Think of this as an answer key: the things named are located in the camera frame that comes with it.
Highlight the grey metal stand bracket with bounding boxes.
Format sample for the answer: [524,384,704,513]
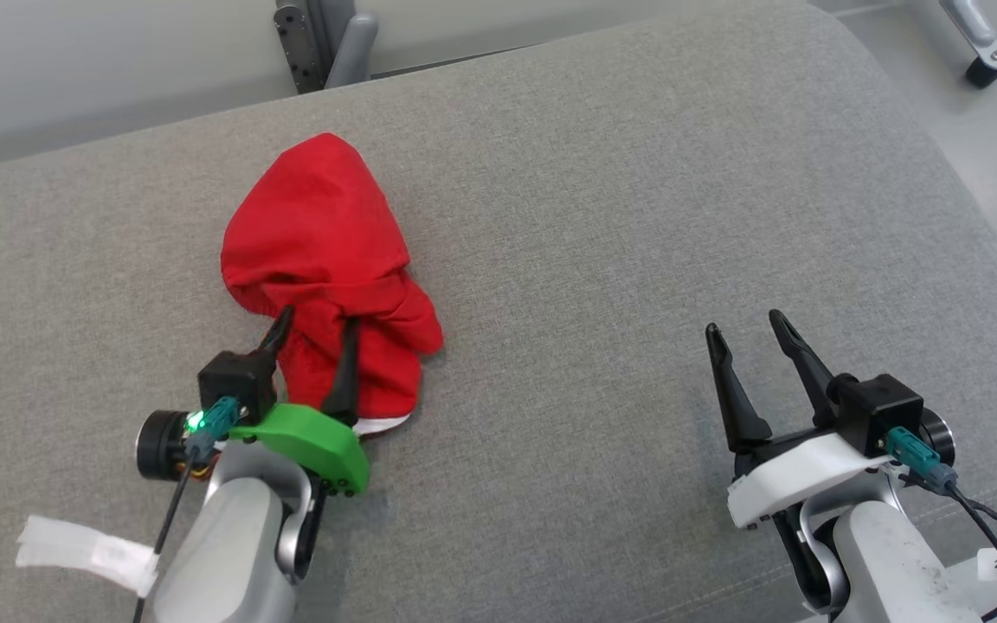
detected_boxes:
[273,0,380,94]

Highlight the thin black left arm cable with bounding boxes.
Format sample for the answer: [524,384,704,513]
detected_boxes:
[131,450,196,623]

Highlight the teal left camera connector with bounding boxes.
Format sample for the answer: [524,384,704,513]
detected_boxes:
[184,396,240,459]

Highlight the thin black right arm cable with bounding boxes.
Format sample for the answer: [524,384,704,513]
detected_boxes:
[897,467,997,623]

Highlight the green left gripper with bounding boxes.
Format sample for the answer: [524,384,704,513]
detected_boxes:
[228,305,371,498]

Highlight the grey leg with black caster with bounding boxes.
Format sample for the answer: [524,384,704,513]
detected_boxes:
[938,0,997,89]

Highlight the white tape strip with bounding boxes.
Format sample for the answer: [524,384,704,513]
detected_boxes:
[16,515,159,598]

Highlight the teal camera connector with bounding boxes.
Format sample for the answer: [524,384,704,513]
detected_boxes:
[184,396,240,459]
[885,427,958,492]

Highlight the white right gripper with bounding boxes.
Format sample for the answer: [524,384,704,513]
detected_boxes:
[705,309,893,529]

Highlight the teal right camera connector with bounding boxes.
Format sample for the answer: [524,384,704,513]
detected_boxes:
[885,427,958,492]

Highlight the red shorts with white trim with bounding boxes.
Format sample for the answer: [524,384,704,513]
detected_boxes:
[220,132,445,438]

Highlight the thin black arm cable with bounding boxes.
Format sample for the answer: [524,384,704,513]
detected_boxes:
[131,450,196,623]
[897,467,997,623]

